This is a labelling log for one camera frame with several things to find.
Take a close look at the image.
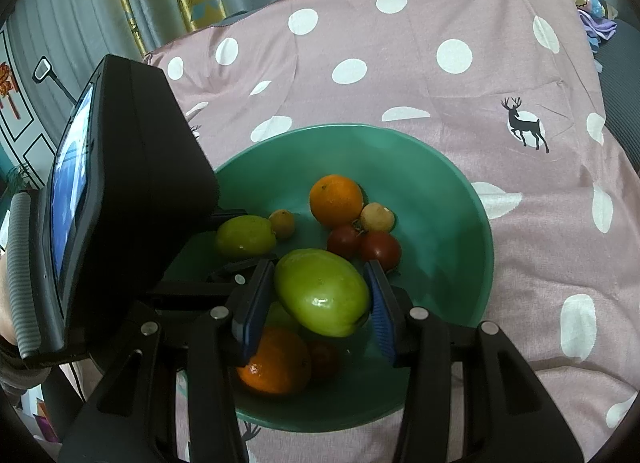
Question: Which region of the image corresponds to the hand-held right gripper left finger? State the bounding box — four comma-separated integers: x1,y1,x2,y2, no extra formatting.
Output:
60,259,276,463

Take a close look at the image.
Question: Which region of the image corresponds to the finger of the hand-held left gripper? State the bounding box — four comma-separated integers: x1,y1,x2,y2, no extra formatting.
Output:
200,208,248,234
145,255,278,316

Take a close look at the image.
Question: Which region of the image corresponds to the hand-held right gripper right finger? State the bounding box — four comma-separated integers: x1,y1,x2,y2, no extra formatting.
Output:
363,259,586,463

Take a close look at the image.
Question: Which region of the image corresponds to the tan longan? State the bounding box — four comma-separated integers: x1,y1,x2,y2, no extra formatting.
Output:
360,202,396,233
268,210,296,240

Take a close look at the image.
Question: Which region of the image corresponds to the orange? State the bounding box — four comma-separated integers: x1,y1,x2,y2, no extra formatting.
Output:
309,174,365,229
236,325,313,396

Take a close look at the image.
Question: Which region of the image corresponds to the red cherry tomato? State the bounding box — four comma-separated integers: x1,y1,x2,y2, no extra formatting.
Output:
359,231,402,271
307,340,343,379
327,223,363,259

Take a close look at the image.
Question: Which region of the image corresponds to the green plastic bowl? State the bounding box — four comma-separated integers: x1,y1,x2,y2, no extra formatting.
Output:
162,123,496,433

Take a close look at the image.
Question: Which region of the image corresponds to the person's left forearm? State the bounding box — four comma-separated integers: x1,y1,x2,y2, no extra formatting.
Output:
0,338,61,409

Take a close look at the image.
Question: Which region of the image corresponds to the person's left hand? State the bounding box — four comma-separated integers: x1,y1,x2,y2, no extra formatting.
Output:
0,245,18,344

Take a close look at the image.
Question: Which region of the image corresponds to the black upright vacuum cleaner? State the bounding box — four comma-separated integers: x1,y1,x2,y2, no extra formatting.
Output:
32,57,76,104

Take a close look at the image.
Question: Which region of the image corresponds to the gold curtain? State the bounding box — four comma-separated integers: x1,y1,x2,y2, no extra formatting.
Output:
105,0,176,59

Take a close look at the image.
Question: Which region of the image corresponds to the pink polka dot blanket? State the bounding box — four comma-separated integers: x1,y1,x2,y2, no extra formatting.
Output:
142,0,640,463

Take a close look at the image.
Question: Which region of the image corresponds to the grey-blue sofa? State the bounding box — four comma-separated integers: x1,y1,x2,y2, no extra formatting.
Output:
597,18,640,169

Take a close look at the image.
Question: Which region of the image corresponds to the purple patterned cloth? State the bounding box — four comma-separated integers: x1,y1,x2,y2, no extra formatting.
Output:
570,0,618,51

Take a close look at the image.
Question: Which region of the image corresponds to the red knot wall decoration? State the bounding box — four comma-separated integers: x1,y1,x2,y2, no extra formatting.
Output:
0,62,23,119

